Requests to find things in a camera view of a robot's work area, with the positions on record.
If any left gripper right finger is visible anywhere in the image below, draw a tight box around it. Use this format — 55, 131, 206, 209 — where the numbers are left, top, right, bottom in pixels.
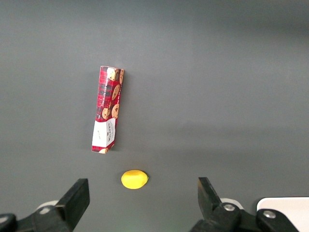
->
190, 177, 300, 232

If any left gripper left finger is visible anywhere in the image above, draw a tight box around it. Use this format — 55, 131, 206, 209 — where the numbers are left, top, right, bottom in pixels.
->
0, 178, 91, 232

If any white plastic tray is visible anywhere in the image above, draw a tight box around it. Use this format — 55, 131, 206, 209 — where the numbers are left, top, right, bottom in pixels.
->
256, 197, 309, 232

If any yellow lemon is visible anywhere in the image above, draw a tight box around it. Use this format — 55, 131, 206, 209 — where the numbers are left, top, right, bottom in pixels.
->
121, 169, 150, 190

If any red tartan cookie box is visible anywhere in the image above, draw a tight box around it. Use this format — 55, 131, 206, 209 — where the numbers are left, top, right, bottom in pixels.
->
91, 65, 125, 155

